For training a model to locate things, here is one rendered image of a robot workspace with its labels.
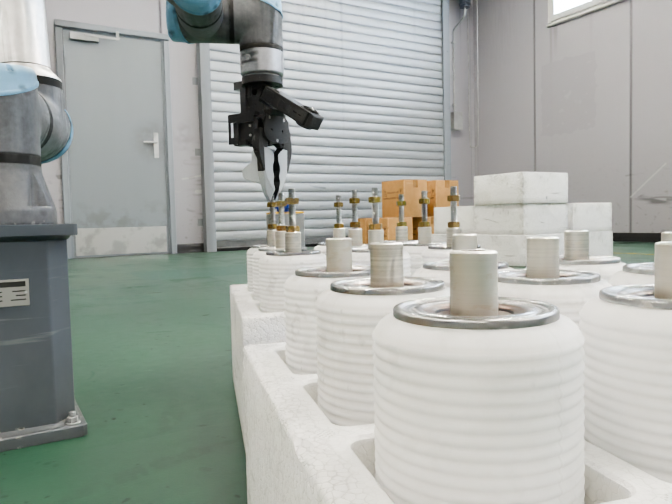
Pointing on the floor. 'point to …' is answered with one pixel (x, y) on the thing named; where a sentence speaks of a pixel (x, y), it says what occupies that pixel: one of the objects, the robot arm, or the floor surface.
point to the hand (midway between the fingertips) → (274, 193)
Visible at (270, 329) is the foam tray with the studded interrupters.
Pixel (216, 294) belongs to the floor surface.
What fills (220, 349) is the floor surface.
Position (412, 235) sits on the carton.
